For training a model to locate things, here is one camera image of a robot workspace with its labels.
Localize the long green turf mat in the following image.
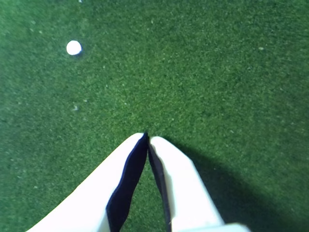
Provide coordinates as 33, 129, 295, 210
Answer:
0, 0, 309, 232

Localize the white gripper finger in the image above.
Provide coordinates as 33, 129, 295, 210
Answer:
26, 131, 149, 232
147, 136, 226, 232

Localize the small white dot marker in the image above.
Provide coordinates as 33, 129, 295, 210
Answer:
66, 40, 82, 56

